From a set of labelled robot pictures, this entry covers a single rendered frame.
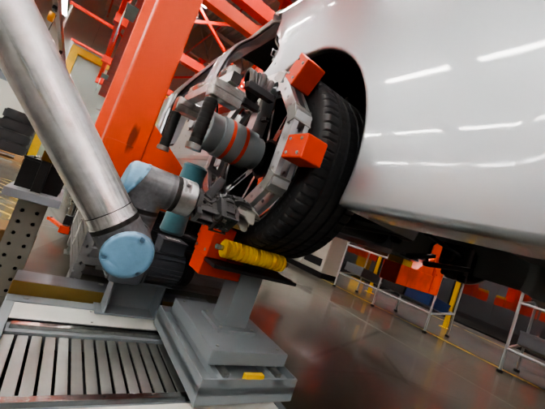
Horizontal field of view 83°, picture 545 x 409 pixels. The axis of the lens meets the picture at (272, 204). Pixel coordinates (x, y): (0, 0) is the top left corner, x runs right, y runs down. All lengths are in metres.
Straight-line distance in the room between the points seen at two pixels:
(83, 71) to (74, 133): 13.60
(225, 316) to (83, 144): 0.78
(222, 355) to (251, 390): 0.14
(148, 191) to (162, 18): 0.97
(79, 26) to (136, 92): 13.21
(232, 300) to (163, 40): 1.10
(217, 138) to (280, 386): 0.83
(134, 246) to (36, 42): 0.35
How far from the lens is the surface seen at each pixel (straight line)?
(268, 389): 1.14
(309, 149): 0.81
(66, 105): 0.61
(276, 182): 0.86
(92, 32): 14.63
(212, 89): 0.87
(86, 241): 1.57
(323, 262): 5.75
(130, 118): 1.44
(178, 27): 1.57
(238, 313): 1.19
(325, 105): 0.97
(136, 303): 1.53
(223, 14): 3.99
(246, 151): 1.04
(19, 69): 0.62
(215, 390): 1.03
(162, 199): 0.75
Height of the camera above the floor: 0.63
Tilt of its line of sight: 3 degrees up
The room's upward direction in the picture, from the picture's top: 20 degrees clockwise
